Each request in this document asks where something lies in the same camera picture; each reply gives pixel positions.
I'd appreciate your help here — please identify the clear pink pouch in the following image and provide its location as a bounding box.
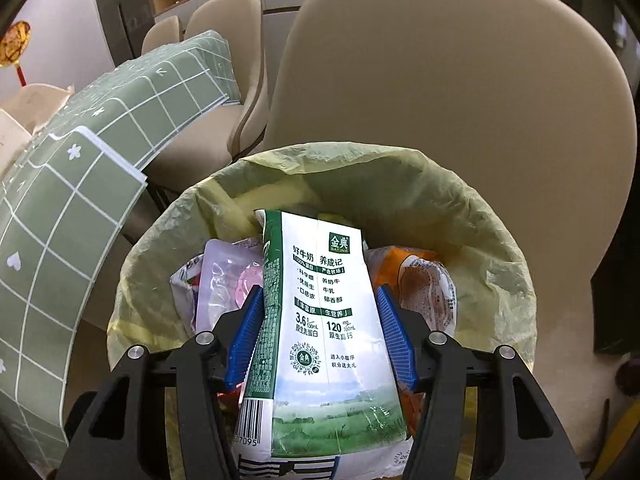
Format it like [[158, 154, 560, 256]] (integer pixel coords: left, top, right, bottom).
[[195, 239, 265, 333]]

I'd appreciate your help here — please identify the dark glass cabinet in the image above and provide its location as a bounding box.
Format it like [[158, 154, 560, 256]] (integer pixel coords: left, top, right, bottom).
[[90, 0, 156, 68]]

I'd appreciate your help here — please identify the green checked tablecloth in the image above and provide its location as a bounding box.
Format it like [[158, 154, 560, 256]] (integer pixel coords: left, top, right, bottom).
[[0, 30, 241, 453]]

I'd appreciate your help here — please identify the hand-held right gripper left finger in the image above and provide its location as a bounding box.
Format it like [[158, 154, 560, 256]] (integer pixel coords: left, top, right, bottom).
[[54, 285, 264, 480]]

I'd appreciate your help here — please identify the chair with cartoon print cover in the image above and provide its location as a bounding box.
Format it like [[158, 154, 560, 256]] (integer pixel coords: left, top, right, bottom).
[[20, 85, 76, 131]]

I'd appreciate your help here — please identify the white striped packet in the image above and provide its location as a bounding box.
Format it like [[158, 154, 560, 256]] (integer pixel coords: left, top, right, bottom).
[[232, 452, 416, 480]]

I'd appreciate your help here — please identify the black cabinet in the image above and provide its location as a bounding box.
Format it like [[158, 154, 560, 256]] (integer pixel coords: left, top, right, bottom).
[[590, 240, 640, 356]]

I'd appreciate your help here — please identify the green white milk carton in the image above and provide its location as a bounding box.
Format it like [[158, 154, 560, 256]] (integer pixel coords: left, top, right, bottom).
[[235, 209, 408, 461]]

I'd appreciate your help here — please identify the red white snack packet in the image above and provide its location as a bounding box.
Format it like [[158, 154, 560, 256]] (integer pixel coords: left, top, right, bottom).
[[170, 255, 207, 312]]

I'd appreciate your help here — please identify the beige chair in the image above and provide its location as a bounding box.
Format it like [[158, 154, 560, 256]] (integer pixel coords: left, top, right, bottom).
[[0, 110, 33, 181], [145, 0, 266, 186], [141, 15, 182, 57], [122, 0, 640, 361]]

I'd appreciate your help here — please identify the red gold hanging ornament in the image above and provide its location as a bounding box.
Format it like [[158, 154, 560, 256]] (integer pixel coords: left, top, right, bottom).
[[0, 20, 32, 86]]

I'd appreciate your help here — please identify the orange snack bag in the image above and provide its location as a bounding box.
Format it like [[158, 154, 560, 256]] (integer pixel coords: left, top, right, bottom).
[[364, 245, 458, 436]]

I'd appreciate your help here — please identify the yellow plastic bin liner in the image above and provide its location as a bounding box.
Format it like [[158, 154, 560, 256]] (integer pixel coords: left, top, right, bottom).
[[106, 144, 538, 411]]

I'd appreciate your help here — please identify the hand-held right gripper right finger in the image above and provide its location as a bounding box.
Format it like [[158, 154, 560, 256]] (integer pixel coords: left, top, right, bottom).
[[376, 285, 585, 480]]

